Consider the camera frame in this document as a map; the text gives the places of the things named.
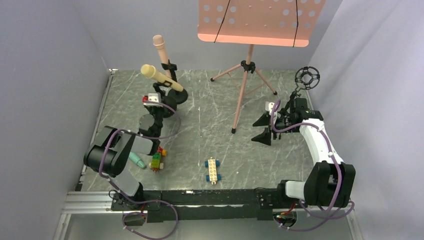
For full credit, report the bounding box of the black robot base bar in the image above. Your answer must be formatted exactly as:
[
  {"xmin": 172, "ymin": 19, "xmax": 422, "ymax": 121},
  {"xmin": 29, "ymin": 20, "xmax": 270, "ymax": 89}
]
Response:
[{"xmin": 108, "ymin": 187, "xmax": 297, "ymax": 223}]

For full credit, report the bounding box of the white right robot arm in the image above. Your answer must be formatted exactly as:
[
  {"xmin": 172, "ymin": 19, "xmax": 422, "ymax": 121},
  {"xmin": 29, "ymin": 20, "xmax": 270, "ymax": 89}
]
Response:
[{"xmin": 251, "ymin": 97, "xmax": 356, "ymax": 209}]

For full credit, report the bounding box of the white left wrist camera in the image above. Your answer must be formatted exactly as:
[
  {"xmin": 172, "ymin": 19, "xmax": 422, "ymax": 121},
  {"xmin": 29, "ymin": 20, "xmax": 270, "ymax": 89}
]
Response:
[{"xmin": 142, "ymin": 93, "xmax": 162, "ymax": 107}]

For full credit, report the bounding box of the black shock mount stand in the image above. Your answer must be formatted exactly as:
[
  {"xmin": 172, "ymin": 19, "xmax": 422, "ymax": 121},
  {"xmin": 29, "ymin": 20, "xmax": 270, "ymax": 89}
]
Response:
[{"xmin": 284, "ymin": 66, "xmax": 321, "ymax": 110}]

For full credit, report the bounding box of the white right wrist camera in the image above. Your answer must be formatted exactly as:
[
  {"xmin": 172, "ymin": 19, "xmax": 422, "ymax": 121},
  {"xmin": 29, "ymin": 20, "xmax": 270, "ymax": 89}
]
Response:
[{"xmin": 264, "ymin": 101, "xmax": 275, "ymax": 115}]

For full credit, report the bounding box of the mint green toy microphone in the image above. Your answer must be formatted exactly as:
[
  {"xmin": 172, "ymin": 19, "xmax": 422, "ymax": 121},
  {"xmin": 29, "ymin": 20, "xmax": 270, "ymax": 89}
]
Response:
[{"xmin": 128, "ymin": 152, "xmax": 147, "ymax": 169}]

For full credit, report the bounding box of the white blue toy brick car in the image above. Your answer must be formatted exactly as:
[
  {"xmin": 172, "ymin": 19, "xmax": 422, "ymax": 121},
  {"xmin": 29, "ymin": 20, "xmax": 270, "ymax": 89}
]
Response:
[{"xmin": 204, "ymin": 158, "xmax": 222, "ymax": 185}]

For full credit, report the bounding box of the pink toy microphone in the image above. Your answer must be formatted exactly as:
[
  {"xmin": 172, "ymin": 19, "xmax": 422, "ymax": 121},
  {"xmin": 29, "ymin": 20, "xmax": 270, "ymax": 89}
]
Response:
[{"xmin": 152, "ymin": 34, "xmax": 172, "ymax": 78}]

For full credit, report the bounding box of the aluminium frame rail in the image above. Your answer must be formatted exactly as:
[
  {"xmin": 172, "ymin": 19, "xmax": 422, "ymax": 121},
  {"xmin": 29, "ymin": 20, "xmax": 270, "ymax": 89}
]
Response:
[{"xmin": 52, "ymin": 68, "xmax": 119, "ymax": 240}]

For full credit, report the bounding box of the colourful toy brick car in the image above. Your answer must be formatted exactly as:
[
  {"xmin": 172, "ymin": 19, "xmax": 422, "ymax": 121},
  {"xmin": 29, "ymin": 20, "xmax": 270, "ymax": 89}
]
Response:
[{"xmin": 149, "ymin": 146, "xmax": 168, "ymax": 172}]

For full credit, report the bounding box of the yellow toy microphone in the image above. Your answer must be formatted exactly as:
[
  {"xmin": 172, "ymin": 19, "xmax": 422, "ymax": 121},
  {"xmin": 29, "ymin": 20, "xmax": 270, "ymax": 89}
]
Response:
[{"xmin": 140, "ymin": 64, "xmax": 177, "ymax": 88}]

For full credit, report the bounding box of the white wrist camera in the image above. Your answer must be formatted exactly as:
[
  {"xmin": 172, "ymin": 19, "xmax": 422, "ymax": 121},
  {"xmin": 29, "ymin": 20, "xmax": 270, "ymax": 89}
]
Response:
[
  {"xmin": 142, "ymin": 93, "xmax": 162, "ymax": 107},
  {"xmin": 264, "ymin": 101, "xmax": 275, "ymax": 115}
]

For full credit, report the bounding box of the pink music stand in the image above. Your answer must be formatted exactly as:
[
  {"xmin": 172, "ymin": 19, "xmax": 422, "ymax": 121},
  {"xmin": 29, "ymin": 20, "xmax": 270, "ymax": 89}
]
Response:
[{"xmin": 197, "ymin": 0, "xmax": 326, "ymax": 134}]

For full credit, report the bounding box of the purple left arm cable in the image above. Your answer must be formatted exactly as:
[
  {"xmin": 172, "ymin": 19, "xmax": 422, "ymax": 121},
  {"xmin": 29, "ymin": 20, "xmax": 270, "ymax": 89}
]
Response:
[{"xmin": 98, "ymin": 99, "xmax": 182, "ymax": 240}]

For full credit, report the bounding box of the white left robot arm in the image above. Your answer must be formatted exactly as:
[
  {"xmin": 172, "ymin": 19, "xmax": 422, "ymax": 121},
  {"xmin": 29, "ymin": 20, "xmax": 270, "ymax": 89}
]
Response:
[{"xmin": 83, "ymin": 93, "xmax": 178, "ymax": 203}]

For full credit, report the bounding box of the black round-base mic stand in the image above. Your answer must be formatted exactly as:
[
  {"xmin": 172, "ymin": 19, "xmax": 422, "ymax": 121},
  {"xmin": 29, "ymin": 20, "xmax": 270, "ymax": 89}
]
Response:
[{"xmin": 161, "ymin": 60, "xmax": 189, "ymax": 105}]

